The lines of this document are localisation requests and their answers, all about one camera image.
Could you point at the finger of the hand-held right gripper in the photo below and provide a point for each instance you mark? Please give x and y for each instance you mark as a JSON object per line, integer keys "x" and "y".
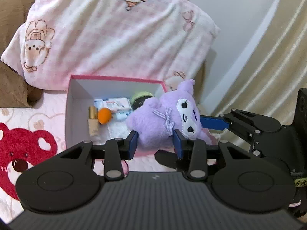
{"x": 168, "y": 159}
{"x": 213, "y": 122}

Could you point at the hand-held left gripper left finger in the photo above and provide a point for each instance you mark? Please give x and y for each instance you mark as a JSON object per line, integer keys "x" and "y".
{"x": 133, "y": 145}

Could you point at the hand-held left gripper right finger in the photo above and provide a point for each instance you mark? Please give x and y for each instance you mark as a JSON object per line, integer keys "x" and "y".
{"x": 178, "y": 143}

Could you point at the clear plastic swab box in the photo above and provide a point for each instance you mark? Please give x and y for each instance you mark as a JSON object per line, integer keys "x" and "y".
{"x": 117, "y": 129}

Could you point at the white wet wipes packet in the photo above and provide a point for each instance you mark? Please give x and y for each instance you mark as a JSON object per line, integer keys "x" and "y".
{"x": 121, "y": 116}

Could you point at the purple plush toy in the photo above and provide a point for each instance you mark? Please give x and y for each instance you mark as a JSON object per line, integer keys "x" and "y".
{"x": 153, "y": 115}

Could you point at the orange makeup sponge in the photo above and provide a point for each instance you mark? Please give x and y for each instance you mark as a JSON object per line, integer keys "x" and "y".
{"x": 104, "y": 116}

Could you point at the gold capped foundation bottle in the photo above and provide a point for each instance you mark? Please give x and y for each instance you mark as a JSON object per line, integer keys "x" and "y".
{"x": 93, "y": 127}

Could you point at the green yarn ball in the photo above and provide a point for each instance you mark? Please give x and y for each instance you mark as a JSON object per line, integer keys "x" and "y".
{"x": 140, "y": 99}

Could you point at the pink cardboard box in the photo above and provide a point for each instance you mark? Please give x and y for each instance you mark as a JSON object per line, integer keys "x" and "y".
{"x": 79, "y": 95}

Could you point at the beige striped curtain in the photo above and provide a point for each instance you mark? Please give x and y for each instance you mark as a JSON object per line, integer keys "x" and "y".
{"x": 275, "y": 64}

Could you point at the red bear printed blanket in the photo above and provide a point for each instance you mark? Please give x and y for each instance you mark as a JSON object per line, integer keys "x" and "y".
{"x": 28, "y": 136}

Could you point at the pink checked pillow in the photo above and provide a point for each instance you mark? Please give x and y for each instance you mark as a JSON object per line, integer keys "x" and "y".
{"x": 108, "y": 40}

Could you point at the brown pillow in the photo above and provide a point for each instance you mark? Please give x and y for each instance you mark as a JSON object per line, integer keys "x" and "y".
{"x": 12, "y": 86}

